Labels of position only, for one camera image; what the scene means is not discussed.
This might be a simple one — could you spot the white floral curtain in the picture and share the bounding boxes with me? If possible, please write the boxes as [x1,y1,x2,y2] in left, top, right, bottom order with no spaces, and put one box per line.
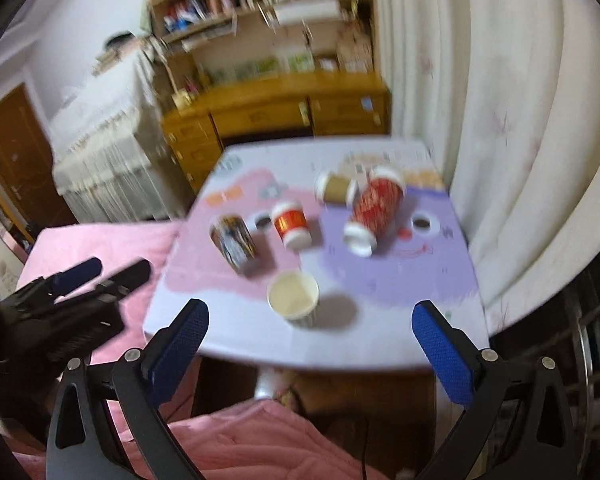
[376,0,600,334]

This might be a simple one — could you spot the wooden bookshelf hutch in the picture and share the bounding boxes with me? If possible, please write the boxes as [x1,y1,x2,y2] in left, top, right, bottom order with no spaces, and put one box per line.
[148,0,376,87]

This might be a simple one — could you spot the pink fleece robe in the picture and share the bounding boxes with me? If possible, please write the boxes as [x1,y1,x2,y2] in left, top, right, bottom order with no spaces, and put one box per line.
[9,398,372,480]

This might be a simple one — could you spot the cartoon monster tablecloth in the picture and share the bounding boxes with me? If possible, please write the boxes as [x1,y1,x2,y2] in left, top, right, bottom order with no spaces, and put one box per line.
[143,136,488,372]

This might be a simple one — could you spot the clear printed plastic cup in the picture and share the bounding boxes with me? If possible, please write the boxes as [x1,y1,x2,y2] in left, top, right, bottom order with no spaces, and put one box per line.
[209,214,259,275]

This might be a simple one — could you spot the brown wooden door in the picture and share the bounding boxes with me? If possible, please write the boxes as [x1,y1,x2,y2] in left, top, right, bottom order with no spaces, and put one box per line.
[0,84,76,232]

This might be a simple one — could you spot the wooden desk with drawers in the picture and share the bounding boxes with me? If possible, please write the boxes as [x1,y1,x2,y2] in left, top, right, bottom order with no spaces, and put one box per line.
[162,72,391,192]

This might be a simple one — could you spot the patterned cardboard box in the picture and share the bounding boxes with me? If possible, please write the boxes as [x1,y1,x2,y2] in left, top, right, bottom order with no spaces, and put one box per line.
[336,28,373,73]

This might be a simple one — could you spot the grey checkered paper cup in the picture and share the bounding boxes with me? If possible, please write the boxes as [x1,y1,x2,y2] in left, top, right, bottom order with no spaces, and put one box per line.
[266,270,320,328]

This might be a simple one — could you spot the yellow ceramic mug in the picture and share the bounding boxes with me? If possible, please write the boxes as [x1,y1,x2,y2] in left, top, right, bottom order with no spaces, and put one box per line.
[172,89,192,110]

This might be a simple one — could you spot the white lace covered piano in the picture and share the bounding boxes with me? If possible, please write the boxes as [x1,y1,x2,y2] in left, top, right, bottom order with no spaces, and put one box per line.
[50,49,194,223]

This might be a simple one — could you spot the tall red patterned cup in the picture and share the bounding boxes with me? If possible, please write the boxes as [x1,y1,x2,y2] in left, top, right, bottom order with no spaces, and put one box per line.
[342,166,405,258]

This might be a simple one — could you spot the pink fluffy bed blanket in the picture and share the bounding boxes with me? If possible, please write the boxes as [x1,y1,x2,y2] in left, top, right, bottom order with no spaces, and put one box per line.
[17,220,183,364]

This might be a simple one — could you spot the small red paper cup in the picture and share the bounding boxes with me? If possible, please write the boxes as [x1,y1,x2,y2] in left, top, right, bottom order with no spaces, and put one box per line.
[271,200,312,252]

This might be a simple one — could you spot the white storage box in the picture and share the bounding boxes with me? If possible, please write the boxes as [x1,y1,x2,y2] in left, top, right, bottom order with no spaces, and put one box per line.
[274,0,341,26]

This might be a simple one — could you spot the brown sleeve paper cup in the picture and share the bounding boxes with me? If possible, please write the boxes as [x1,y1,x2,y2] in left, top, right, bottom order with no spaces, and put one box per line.
[314,171,358,208]

